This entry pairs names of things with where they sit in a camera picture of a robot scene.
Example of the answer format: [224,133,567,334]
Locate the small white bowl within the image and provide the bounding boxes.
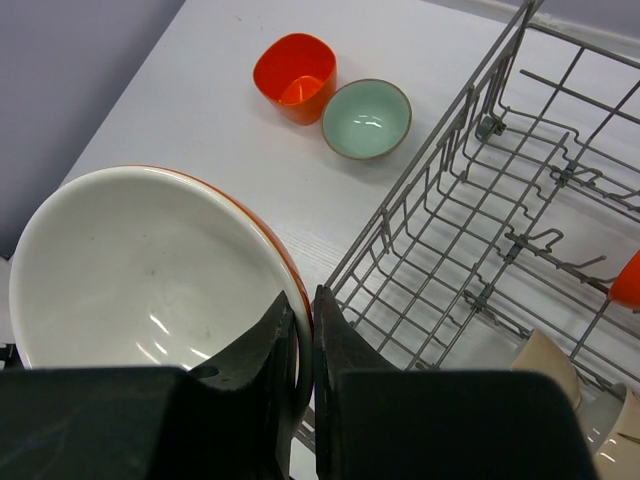
[8,165,313,420]

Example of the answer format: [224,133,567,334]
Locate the orange round bowl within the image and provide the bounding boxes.
[608,251,640,311]

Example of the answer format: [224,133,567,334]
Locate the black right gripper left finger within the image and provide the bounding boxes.
[1,295,296,479]

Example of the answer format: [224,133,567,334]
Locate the orange square bowl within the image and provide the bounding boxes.
[253,32,337,125]

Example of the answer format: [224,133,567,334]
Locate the beige painted ceramic bowl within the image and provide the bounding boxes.
[510,329,582,411]

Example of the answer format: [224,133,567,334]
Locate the pale green ceramic bowl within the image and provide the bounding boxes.
[321,78,413,160]

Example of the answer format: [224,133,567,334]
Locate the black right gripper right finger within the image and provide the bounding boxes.
[313,286,596,479]

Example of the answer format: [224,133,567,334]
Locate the grey wire dish rack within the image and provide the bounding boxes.
[327,1,639,398]

